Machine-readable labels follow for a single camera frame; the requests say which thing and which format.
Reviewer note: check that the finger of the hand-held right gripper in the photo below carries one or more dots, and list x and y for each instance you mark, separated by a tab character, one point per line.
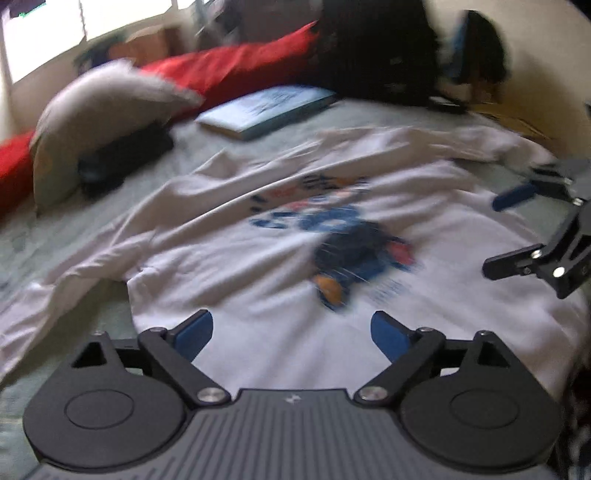
510	198
508	266

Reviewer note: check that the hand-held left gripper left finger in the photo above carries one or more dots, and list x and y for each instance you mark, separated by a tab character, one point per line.
194	334

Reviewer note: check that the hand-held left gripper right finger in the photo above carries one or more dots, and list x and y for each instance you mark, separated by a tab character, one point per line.
390	337

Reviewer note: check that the white printed t-shirt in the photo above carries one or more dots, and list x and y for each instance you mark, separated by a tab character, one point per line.
231	277

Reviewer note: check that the dark teal jacket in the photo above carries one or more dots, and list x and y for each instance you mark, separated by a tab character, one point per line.
485	41

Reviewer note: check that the black pouch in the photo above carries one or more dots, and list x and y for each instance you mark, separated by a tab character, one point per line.
124	159

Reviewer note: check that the black backpack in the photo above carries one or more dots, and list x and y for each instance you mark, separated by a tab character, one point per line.
378	50

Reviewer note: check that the blue book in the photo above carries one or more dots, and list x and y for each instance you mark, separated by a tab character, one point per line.
268	110

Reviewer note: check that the grey pillow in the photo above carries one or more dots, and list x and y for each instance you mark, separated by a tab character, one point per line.
101	106

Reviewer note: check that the red quilt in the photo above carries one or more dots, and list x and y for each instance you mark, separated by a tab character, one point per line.
240	64

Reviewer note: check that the cardboard box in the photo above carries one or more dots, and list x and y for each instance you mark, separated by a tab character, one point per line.
147	44

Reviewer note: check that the window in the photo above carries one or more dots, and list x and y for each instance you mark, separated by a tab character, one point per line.
55	32

